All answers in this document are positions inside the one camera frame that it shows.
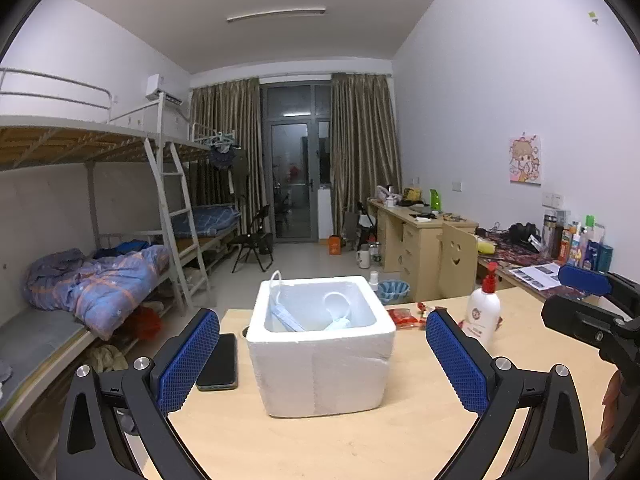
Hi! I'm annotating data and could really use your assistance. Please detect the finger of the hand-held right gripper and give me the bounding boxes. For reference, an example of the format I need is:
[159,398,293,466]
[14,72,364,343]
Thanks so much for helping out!
[556,263,640,311]
[541,294,632,349]

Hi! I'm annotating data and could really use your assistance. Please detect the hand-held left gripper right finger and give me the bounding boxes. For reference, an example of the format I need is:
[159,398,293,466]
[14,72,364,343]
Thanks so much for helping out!
[425,308,588,480]

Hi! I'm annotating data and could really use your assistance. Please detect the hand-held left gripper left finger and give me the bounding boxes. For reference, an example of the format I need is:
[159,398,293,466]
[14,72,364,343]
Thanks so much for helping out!
[56,307,221,480]

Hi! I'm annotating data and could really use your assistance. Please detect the white foam box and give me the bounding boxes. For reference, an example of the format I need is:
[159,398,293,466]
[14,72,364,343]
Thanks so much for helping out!
[246,275,397,418]

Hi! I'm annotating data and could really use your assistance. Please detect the person's right hand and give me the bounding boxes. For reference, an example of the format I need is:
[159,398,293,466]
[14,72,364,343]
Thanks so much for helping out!
[601,371,624,438]

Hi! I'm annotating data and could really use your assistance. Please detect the black smartphone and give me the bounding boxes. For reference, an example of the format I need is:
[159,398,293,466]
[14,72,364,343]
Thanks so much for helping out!
[196,333,238,392]

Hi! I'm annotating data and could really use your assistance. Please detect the row of toiletry bottles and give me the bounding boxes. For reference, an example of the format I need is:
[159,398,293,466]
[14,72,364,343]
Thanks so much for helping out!
[557,210,615,273]

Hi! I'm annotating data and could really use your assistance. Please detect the printed paper sheets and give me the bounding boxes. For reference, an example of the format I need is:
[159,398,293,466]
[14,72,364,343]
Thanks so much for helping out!
[509,261,563,291]

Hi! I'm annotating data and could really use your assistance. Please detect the red cloth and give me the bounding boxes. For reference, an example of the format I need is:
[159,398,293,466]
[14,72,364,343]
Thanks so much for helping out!
[132,307,163,341]

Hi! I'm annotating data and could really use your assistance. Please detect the white lotion pump bottle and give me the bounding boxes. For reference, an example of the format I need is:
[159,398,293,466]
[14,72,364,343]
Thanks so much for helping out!
[465,261,501,348]

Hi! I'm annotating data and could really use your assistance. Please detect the black headphones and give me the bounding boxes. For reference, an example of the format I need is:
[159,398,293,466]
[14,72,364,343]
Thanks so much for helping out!
[507,221,542,251]

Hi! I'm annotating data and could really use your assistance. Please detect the patterned desk cloth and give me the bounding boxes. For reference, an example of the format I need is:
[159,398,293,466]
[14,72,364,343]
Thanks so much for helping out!
[477,227,616,291]

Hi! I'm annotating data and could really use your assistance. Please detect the beige cloth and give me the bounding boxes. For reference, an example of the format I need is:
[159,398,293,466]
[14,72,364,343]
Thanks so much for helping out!
[85,345,128,373]

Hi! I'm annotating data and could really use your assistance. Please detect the blue waste basket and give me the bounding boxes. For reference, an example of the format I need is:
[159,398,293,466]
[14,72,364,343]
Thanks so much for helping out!
[377,280,412,307]

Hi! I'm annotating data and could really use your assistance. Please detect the wooden chair with smiley cutout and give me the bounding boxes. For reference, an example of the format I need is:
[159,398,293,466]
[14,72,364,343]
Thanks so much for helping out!
[439,222,478,301]

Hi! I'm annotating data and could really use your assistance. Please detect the blue plaid quilt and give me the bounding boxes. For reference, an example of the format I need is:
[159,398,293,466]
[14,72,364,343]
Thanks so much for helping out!
[25,245,172,339]

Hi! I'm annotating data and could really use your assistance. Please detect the light wooden desk with drawers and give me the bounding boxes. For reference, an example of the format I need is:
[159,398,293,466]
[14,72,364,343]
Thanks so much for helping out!
[367,197,478,301]

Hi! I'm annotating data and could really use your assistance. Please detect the dark blue garment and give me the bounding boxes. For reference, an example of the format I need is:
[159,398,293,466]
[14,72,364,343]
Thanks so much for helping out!
[94,240,151,260]

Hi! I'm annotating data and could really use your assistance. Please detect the black folding chair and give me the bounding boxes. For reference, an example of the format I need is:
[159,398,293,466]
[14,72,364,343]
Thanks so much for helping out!
[231,204,275,273]

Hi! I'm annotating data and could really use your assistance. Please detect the blue plaid mattress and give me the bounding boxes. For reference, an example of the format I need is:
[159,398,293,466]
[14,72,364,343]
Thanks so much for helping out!
[192,207,241,238]

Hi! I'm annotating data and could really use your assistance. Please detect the grey mattress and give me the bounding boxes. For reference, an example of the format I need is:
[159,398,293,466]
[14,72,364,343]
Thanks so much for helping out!
[0,307,91,396]

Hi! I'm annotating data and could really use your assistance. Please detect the white bunk bed ladder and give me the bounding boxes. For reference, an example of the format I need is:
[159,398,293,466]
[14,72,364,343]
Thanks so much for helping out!
[144,137,211,308]

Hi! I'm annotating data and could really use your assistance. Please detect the hanging dark clothes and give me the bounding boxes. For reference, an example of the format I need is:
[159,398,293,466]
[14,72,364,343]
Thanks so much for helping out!
[209,145,248,196]

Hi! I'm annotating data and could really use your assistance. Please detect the clothes drying hanger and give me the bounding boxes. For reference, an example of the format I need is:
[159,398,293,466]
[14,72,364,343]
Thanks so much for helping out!
[200,130,238,153]

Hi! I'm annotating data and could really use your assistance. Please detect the brown curtain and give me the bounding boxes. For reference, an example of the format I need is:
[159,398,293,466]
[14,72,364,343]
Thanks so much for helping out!
[190,77,262,241]
[330,72,403,241]

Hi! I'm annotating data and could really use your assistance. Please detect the white metal bunk bed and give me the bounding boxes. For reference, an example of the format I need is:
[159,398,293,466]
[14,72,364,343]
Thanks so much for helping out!
[110,92,242,281]
[0,67,213,431]

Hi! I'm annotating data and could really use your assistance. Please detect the white air conditioner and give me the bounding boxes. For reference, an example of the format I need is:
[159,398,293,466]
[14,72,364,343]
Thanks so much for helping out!
[145,74,185,107]

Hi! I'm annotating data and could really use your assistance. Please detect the glass balcony door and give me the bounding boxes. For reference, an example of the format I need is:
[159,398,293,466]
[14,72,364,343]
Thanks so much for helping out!
[260,81,333,243]

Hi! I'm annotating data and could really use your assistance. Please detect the ceiling tube light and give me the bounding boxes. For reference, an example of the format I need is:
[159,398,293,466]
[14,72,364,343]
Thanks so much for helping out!
[226,7,327,23]

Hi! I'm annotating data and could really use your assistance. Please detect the cartoon wall poster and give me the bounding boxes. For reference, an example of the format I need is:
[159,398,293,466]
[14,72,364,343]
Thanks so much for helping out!
[509,131,543,186]

